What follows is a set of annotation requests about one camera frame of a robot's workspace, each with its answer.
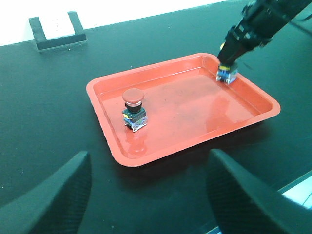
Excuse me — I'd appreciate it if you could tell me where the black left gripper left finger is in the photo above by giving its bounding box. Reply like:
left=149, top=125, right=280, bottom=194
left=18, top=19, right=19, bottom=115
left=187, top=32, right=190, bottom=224
left=0, top=151, right=92, bottom=234

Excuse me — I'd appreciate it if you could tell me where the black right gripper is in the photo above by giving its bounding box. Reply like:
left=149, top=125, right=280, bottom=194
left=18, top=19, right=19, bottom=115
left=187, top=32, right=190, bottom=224
left=217, top=0, right=310, bottom=66

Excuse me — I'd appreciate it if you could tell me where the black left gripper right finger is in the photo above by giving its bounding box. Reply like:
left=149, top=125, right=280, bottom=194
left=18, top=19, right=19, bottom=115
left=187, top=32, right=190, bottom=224
left=206, top=149, right=312, bottom=234

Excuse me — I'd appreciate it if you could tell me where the yellow mushroom push button switch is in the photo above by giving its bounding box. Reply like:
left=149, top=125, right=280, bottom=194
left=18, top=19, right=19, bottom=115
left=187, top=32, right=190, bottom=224
left=216, top=42, right=238, bottom=85

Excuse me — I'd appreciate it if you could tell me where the red mushroom push button switch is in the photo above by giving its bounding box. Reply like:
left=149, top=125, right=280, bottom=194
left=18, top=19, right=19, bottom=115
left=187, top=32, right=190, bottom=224
left=122, top=88, right=148, bottom=133

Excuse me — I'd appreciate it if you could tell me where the red plastic tray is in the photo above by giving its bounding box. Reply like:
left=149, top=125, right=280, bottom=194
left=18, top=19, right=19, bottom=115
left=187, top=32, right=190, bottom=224
left=86, top=53, right=281, bottom=167

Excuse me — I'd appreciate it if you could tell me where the black white power outlet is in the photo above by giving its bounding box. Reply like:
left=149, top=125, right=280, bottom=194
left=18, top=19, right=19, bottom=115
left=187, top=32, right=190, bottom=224
left=29, top=11, right=87, bottom=51

